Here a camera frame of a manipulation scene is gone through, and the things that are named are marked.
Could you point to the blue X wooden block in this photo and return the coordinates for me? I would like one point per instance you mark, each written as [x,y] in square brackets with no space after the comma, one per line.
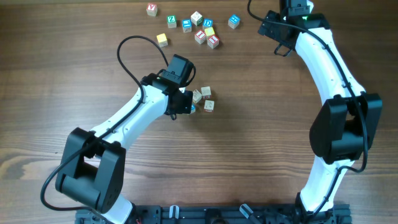
[193,109]

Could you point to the plain animal wooden block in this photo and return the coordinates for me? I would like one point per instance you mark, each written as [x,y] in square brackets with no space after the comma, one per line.
[196,18]

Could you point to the blue H wooden block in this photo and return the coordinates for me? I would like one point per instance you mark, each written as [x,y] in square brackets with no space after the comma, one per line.
[234,21]

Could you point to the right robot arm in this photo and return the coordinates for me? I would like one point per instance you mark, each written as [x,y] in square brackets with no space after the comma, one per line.
[344,128]

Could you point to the green edged picture block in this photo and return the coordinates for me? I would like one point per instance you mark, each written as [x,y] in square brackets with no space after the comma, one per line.
[197,96]

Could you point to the green Z wooden block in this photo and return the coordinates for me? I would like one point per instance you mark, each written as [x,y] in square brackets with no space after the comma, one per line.
[171,21]

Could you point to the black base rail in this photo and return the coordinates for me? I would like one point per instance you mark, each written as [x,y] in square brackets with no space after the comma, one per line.
[211,214]

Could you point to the blue D wooden block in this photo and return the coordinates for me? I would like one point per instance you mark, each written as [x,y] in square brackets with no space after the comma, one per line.
[207,23]

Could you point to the red edged animal block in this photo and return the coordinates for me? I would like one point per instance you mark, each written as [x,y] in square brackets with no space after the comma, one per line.
[209,106]

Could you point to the yellow C wooden block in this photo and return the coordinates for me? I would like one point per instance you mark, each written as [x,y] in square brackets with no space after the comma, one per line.
[209,32]

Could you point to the number 2 wooden block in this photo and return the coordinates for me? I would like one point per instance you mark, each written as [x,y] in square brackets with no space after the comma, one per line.
[206,92]

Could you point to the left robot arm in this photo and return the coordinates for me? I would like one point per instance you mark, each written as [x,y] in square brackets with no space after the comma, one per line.
[93,161]

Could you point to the red I wooden block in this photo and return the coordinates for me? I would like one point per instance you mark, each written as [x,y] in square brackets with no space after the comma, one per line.
[200,36]

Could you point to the blue L wooden block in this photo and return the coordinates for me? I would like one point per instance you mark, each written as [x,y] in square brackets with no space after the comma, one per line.
[186,25]

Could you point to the red I block lower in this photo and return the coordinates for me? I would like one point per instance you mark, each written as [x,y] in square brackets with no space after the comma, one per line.
[213,41]

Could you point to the red letter wooden block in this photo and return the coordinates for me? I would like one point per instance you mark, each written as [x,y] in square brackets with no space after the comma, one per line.
[152,9]

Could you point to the yellow S wooden block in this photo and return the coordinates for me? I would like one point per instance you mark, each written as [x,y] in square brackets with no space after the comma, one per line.
[162,40]

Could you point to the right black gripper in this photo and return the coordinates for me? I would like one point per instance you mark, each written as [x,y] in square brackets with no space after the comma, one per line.
[268,30]

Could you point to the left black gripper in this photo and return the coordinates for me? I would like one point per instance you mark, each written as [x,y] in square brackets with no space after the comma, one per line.
[187,106]

